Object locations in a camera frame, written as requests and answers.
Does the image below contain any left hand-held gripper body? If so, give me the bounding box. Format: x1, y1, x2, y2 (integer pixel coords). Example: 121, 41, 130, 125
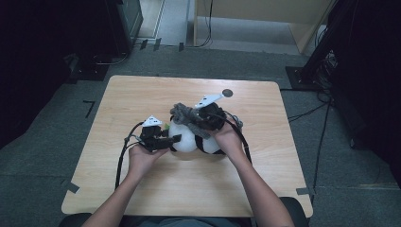
138, 115, 169, 153

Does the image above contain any grey fuzzy scarf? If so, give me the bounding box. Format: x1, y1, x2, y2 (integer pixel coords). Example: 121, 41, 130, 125
169, 102, 244, 140

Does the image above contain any left hand-held gripper black cable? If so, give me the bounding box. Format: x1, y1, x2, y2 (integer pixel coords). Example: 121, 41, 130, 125
114, 121, 146, 190

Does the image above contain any long black floor cable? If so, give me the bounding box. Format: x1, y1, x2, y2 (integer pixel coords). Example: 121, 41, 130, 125
310, 102, 332, 206

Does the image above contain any short black floor cable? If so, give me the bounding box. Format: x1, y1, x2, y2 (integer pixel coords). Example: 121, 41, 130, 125
287, 102, 330, 124

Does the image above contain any person's right hand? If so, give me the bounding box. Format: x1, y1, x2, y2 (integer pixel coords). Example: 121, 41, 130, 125
206, 118, 246, 163

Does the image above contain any black metal stand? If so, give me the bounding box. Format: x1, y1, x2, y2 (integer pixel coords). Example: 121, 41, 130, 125
285, 0, 360, 93

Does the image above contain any person's left hand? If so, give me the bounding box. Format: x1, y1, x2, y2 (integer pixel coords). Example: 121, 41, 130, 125
127, 144, 169, 182

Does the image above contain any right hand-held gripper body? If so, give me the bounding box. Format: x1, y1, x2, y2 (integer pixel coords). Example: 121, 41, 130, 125
194, 93, 229, 131

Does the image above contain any black floor base plate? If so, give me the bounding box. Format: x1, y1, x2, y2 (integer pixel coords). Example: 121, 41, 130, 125
64, 53, 110, 84

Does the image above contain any hanging black cable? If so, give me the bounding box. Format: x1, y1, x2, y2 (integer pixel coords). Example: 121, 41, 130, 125
193, 0, 215, 49

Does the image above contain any dark curtain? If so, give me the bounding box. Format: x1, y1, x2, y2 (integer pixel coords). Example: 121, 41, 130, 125
330, 0, 401, 187
0, 0, 108, 149

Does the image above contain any black tape corner mark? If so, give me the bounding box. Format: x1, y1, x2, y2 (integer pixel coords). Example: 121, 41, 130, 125
82, 99, 96, 119

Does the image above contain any panda plush toy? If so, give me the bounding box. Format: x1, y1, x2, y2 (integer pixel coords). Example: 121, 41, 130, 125
164, 121, 229, 156

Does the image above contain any person's clothing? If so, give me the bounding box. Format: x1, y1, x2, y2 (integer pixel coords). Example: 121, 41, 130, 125
117, 216, 253, 227

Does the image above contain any grey tape strip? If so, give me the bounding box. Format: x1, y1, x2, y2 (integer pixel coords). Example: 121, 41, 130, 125
61, 179, 80, 194
295, 186, 316, 196

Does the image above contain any right hand-held gripper black cable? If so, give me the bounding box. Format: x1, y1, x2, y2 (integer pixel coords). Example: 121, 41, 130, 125
220, 112, 253, 165

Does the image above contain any looped black floor cable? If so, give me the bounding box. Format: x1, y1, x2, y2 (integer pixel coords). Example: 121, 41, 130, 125
93, 51, 131, 66

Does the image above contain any bundle of black cables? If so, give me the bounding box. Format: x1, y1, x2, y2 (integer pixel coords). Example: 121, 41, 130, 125
315, 50, 339, 96

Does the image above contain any hand-held gripper black cable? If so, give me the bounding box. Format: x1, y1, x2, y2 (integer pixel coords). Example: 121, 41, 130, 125
114, 121, 146, 190
220, 112, 253, 165

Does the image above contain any black cabinet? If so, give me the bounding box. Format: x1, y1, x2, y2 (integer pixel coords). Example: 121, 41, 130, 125
105, 0, 145, 56

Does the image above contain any beige wooden desk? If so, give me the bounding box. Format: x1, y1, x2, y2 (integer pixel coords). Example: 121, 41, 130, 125
192, 0, 335, 55

